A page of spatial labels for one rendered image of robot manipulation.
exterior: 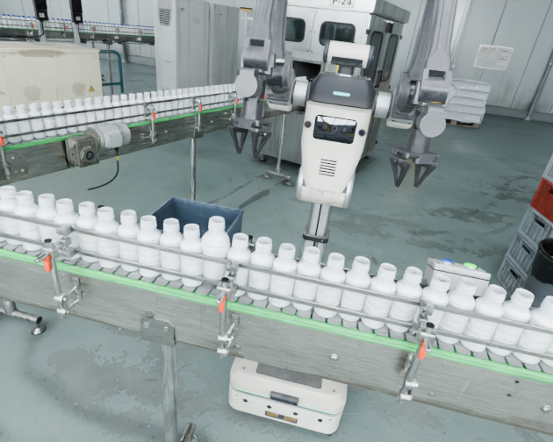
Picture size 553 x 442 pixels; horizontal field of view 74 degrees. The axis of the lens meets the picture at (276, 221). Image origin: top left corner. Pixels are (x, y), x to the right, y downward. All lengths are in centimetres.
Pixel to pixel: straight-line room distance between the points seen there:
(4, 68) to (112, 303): 376
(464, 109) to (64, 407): 970
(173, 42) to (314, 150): 552
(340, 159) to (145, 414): 143
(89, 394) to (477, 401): 166
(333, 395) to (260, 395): 32
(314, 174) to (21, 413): 165
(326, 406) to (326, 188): 93
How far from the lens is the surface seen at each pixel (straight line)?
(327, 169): 139
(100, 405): 207
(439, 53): 105
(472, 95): 1029
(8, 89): 469
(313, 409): 180
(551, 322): 102
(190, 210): 160
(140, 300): 107
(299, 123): 468
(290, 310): 96
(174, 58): 675
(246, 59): 104
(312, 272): 89
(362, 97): 141
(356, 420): 206
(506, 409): 114
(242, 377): 178
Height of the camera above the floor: 162
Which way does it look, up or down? 27 degrees down
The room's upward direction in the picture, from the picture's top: 7 degrees clockwise
